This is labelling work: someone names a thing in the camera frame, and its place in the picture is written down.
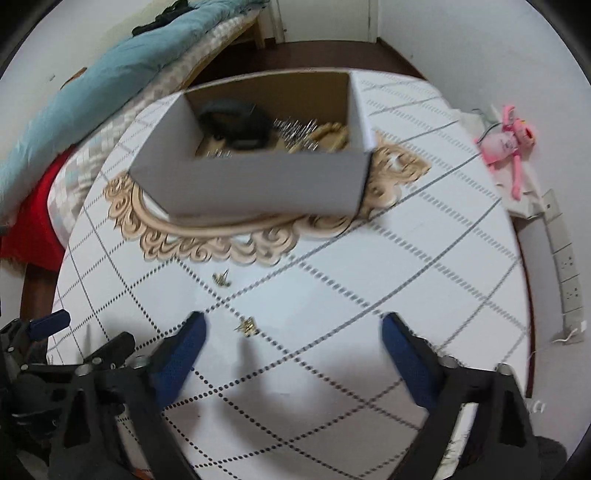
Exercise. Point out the white wall power strip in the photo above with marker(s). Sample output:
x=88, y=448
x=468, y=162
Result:
x=570, y=289

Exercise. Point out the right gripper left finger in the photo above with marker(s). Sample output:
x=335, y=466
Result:
x=172, y=361

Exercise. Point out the white cardboard box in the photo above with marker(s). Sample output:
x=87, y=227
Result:
x=177, y=169

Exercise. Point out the small gold earring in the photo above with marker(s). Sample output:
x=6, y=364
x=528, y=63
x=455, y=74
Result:
x=247, y=326
x=221, y=279

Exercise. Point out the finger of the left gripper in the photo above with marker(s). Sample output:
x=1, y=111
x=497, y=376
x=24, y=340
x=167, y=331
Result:
x=112, y=354
x=42, y=328

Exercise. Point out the patterned white tablecloth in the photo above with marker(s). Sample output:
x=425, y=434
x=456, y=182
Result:
x=314, y=395

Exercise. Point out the pink panther plush toy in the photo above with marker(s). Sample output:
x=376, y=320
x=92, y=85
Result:
x=509, y=146

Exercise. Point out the black clothes on bed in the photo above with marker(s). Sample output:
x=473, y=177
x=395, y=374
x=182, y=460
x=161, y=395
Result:
x=170, y=13

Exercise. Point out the checkered bed sheet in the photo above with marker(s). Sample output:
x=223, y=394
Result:
x=74, y=179

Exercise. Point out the red blanket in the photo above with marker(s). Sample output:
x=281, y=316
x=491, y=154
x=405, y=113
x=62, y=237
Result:
x=32, y=240

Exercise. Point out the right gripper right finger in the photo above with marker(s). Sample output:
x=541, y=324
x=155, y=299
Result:
x=417, y=363

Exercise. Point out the white door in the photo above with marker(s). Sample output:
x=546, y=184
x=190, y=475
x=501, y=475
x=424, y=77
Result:
x=326, y=20

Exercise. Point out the teal blue quilt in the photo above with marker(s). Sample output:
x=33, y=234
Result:
x=87, y=101

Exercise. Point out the black smart watch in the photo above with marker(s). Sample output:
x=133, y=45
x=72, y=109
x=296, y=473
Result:
x=242, y=125

